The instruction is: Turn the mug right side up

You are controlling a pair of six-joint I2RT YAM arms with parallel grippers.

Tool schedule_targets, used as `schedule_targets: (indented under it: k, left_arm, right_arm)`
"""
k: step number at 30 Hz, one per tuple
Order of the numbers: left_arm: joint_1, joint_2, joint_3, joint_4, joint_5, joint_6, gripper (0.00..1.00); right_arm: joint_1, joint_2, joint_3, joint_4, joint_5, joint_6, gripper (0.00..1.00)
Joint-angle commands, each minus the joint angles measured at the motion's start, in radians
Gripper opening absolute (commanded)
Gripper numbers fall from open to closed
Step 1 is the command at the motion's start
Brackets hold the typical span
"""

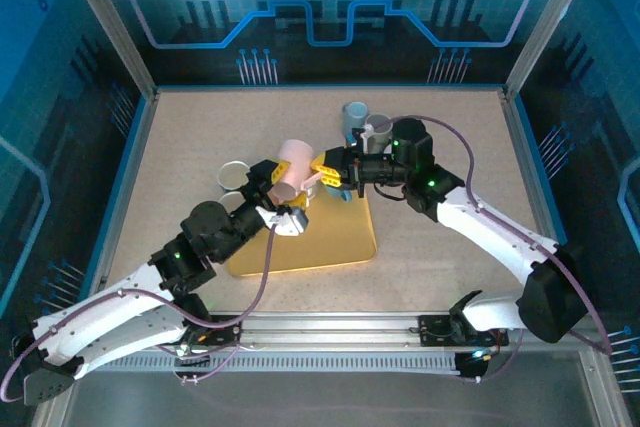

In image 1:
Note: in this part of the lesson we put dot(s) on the grey mug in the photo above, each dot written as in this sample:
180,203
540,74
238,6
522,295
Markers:
382,129

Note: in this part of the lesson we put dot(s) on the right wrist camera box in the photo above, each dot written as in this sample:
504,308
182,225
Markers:
364,133

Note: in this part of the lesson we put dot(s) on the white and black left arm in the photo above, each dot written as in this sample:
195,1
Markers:
125,337

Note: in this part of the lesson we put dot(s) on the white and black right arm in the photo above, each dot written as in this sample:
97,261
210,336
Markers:
500,232

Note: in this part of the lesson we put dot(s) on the gold tray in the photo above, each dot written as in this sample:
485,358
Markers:
325,237

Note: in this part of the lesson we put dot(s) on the light blue mug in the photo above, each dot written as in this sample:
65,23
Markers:
355,114

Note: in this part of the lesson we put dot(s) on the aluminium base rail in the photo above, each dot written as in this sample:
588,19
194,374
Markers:
325,329

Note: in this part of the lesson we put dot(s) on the aluminium frame post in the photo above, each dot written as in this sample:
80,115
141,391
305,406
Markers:
548,22
111,22

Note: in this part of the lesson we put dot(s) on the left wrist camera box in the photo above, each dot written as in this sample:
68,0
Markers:
292,222

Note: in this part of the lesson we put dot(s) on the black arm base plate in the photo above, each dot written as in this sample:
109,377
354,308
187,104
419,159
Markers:
435,332
225,334

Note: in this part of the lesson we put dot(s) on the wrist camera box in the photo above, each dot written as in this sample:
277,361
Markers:
364,133
292,222

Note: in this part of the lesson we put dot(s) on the blue table rim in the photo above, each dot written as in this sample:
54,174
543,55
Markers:
116,197

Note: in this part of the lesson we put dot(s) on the pink mug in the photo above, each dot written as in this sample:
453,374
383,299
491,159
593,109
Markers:
295,162

